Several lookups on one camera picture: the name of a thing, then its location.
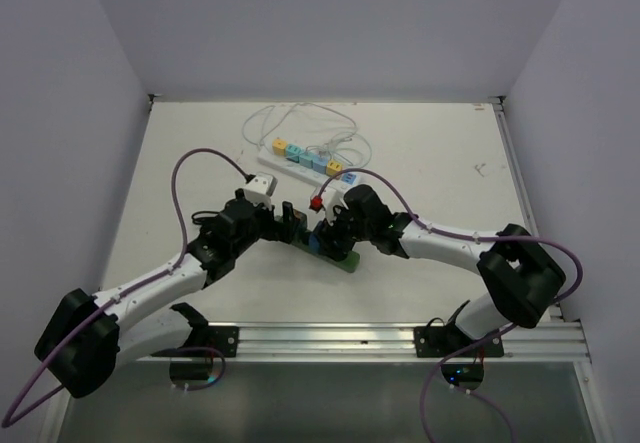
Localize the teal plug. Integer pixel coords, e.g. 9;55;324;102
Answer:
285;144;304;163

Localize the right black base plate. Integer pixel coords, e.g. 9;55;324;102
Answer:
413;318;505;358

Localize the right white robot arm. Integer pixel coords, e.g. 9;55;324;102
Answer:
309;185;566;356

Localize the blue plug adapter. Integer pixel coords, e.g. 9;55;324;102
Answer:
308;232;322;254

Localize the green power strip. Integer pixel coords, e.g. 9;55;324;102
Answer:
291;240;360;273

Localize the light blue plug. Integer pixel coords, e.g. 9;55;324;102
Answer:
298;151;316;169

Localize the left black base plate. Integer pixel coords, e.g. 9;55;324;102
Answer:
152;325;240;358

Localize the aluminium right side rail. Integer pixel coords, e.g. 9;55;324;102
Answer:
489;95;566;322

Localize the yellow plug right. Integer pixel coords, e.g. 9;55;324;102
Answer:
326;159;343;176

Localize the white power strip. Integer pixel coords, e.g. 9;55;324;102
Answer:
257;147;364;193

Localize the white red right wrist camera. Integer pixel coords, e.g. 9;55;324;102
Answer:
309;186;344;224

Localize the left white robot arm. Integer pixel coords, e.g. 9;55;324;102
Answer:
34;190;307;398

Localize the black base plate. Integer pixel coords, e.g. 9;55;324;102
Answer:
413;318;505;358
152;325;240;358

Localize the aluminium rail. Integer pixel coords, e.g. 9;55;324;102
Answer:
489;95;566;322
116;316;590;367

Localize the aluminium front rail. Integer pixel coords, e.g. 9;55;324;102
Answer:
116;316;590;367

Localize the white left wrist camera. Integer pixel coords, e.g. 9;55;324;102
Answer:
243;173;278;209

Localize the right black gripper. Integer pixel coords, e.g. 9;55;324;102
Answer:
313;202;374;262

